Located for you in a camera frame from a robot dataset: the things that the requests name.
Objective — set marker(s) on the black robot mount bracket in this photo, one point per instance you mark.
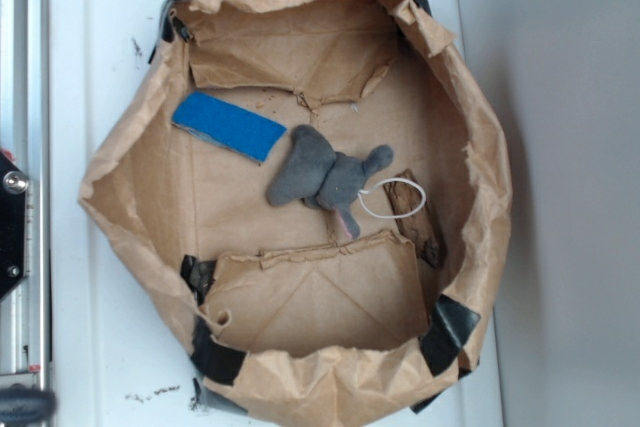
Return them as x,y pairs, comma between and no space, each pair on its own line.
11,227

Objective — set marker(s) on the aluminum frame rail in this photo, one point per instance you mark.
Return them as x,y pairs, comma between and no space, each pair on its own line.
25,310

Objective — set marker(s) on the crumpled brown paper bag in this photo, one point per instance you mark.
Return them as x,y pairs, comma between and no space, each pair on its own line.
285,315

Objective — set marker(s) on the dark brown wood bark piece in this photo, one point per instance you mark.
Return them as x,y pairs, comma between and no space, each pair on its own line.
416,221

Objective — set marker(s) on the gray plush elephant toy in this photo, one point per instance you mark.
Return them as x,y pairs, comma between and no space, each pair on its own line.
324,178

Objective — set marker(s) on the blue sponge block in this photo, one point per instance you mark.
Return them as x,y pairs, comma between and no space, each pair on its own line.
228,126

